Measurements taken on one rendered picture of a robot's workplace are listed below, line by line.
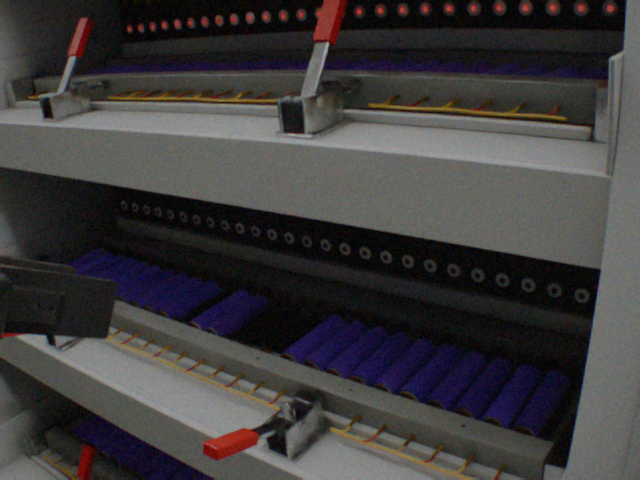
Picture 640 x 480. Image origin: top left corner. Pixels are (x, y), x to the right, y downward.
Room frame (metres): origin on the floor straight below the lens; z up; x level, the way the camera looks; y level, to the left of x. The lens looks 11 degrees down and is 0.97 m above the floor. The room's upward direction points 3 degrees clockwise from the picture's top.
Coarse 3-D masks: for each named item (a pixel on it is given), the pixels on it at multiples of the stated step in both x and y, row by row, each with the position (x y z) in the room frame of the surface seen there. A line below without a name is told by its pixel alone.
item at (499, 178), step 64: (128, 0) 0.73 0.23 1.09; (192, 0) 0.67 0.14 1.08; (256, 0) 0.62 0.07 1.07; (320, 0) 0.58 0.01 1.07; (384, 0) 0.54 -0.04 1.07; (448, 0) 0.51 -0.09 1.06; (512, 0) 0.48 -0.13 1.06; (576, 0) 0.45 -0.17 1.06; (0, 64) 0.66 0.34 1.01; (64, 64) 0.72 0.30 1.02; (128, 64) 0.71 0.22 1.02; (192, 64) 0.63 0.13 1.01; (256, 64) 0.57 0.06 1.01; (320, 64) 0.39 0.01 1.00; (384, 64) 0.50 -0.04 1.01; (448, 64) 0.47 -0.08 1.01; (512, 64) 0.45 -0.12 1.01; (576, 64) 0.43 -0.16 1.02; (0, 128) 0.58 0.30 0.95; (64, 128) 0.51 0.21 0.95; (128, 128) 0.47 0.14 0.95; (192, 128) 0.44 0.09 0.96; (256, 128) 0.42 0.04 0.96; (320, 128) 0.39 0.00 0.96; (384, 128) 0.38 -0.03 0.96; (448, 128) 0.37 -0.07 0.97; (512, 128) 0.35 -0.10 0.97; (576, 128) 0.33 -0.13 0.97; (192, 192) 0.43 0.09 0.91; (256, 192) 0.40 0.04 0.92; (320, 192) 0.37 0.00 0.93; (384, 192) 0.34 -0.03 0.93; (448, 192) 0.32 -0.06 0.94; (512, 192) 0.30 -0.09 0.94; (576, 192) 0.28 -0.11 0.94; (576, 256) 0.29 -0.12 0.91
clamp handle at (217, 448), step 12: (288, 408) 0.38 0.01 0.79; (276, 420) 0.38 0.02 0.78; (288, 420) 0.39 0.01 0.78; (240, 432) 0.35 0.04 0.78; (252, 432) 0.36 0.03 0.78; (264, 432) 0.36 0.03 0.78; (276, 432) 0.37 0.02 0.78; (204, 444) 0.33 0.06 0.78; (216, 444) 0.33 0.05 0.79; (228, 444) 0.34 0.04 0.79; (240, 444) 0.34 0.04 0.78; (252, 444) 0.35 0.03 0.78; (216, 456) 0.33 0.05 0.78
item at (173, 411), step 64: (64, 256) 0.72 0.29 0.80; (256, 256) 0.62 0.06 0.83; (512, 320) 0.47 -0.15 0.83; (576, 320) 0.44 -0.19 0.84; (64, 384) 0.53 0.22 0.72; (128, 384) 0.47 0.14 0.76; (192, 384) 0.47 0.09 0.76; (192, 448) 0.43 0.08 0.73; (256, 448) 0.39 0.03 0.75; (320, 448) 0.39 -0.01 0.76
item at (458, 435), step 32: (128, 320) 0.54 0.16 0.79; (160, 320) 0.53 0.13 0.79; (160, 352) 0.50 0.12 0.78; (192, 352) 0.49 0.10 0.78; (224, 352) 0.47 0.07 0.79; (256, 352) 0.46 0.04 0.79; (256, 384) 0.45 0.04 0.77; (288, 384) 0.43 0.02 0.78; (320, 384) 0.42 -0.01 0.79; (352, 384) 0.41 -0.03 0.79; (352, 416) 0.40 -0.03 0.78; (384, 416) 0.38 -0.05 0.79; (416, 416) 0.37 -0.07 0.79; (448, 416) 0.37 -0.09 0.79; (384, 448) 0.37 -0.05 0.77; (448, 448) 0.36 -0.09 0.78; (480, 448) 0.35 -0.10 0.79; (512, 448) 0.34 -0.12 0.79; (544, 448) 0.33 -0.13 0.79
